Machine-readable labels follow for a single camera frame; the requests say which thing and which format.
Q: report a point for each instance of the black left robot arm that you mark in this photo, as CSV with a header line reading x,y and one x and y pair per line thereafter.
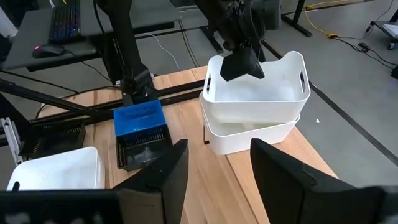
x,y
124,46

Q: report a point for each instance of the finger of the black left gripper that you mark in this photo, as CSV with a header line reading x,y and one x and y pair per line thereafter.
x,y
256,70
234,67

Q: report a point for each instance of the black perforated plastic basket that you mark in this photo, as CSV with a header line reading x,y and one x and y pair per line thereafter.
x,y
53,140
140,140

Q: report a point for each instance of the black table leg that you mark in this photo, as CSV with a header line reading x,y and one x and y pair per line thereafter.
x,y
297,18

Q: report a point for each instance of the black aluminium rig frame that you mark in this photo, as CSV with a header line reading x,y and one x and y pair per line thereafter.
x,y
46,99

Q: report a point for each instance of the silver frame bracket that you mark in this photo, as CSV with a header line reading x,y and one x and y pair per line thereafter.
x,y
11,140

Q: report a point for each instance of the grey rolling cart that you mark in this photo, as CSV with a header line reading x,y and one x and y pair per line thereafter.
x,y
388,29

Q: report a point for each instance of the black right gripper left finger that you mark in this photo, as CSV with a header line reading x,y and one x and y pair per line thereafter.
x,y
149,199

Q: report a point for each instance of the black backlit keyboard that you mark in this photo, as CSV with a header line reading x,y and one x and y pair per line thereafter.
x,y
63,21

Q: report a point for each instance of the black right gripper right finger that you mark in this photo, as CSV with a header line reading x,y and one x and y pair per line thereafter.
x,y
311,205

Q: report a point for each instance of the blue perforated plastic basket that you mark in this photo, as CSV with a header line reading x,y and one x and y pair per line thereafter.
x,y
140,118

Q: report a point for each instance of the white plastic storage bin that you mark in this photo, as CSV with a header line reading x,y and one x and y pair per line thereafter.
x,y
59,171
258,105
242,140

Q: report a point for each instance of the black computer mouse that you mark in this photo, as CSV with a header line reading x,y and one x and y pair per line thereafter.
x,y
48,51

